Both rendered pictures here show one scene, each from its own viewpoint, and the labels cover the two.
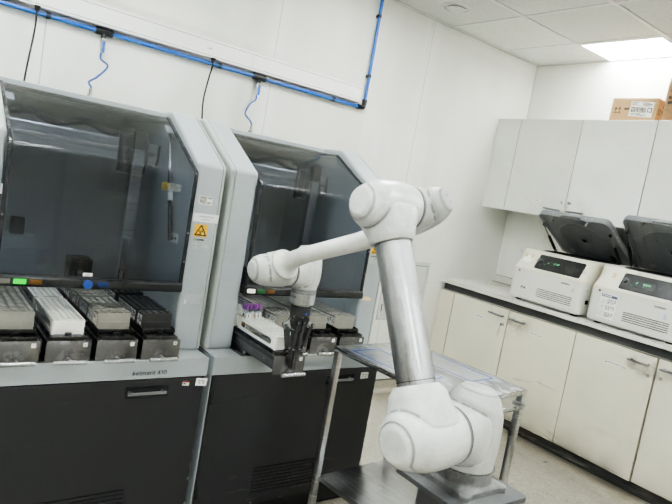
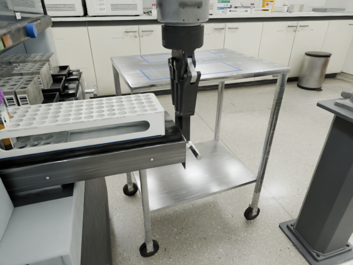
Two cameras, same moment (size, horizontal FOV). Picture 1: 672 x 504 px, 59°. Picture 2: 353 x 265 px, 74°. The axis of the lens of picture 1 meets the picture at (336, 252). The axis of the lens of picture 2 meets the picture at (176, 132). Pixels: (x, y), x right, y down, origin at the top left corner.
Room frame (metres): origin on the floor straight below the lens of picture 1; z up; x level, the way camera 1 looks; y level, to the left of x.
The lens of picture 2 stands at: (1.96, 0.51, 1.04)
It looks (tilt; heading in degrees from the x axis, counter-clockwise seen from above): 29 degrees down; 291
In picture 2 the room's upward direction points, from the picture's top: straight up
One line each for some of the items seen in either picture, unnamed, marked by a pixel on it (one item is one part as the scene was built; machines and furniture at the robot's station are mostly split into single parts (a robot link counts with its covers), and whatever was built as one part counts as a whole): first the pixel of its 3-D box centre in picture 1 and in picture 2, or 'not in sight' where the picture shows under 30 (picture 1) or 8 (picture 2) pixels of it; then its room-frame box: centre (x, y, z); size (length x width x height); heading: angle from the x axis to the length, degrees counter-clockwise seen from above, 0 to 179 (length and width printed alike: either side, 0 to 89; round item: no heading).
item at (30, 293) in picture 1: (40, 294); not in sight; (2.25, 1.09, 0.83); 0.30 x 0.10 x 0.06; 38
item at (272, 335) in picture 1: (266, 333); (81, 125); (2.26, 0.21, 0.83); 0.30 x 0.10 x 0.06; 38
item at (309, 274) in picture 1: (304, 267); not in sight; (2.10, 0.10, 1.14); 0.13 x 0.11 x 0.16; 133
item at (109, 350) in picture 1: (91, 321); not in sight; (2.20, 0.86, 0.78); 0.73 x 0.14 x 0.09; 38
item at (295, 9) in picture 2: not in sight; (298, 8); (1.65, -3.80, 0.95); 0.25 x 0.11 x 0.10; 34
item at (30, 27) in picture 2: not in sight; (31, 30); (2.45, 0.10, 0.98); 0.03 x 0.01 x 0.03; 128
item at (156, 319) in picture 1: (155, 320); not in sight; (2.10, 0.60, 0.85); 0.12 x 0.02 x 0.06; 128
